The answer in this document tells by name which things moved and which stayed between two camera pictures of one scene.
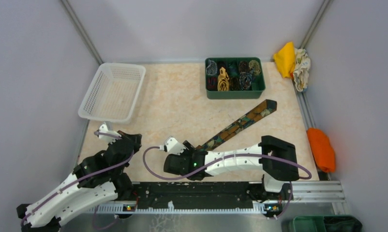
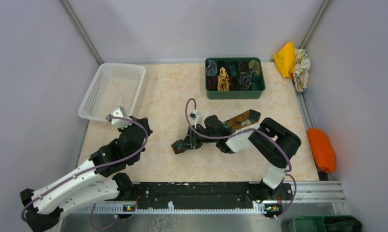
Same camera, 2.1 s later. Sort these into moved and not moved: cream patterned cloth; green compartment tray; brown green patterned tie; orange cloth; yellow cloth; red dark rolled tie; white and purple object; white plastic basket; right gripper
Moved: white and purple object; right gripper; brown green patterned tie
Not moved: white plastic basket; orange cloth; cream patterned cloth; yellow cloth; green compartment tray; red dark rolled tie
